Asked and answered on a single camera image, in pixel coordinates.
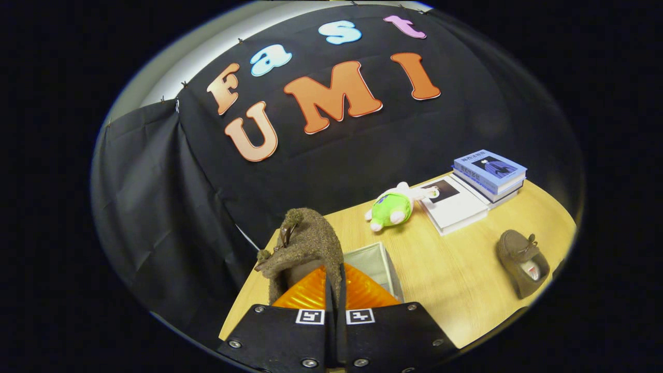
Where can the white book with portrait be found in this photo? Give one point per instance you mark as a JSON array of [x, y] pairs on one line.
[[456, 207]]

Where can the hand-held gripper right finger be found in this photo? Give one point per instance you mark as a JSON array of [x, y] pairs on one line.
[[388, 336]]

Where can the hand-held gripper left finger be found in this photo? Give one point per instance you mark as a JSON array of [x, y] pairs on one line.
[[279, 336]]

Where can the pink and green plush toy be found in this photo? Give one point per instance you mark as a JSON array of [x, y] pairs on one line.
[[393, 207]]

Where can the blue cover book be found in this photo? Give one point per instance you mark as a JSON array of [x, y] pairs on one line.
[[489, 168]]

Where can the grey fabric storage box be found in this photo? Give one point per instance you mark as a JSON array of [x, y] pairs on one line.
[[387, 269]]

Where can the brown suede shoe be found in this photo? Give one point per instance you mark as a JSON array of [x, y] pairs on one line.
[[311, 243], [515, 251]]

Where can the dark blue edged book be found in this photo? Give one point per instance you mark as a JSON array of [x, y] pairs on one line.
[[505, 192]]

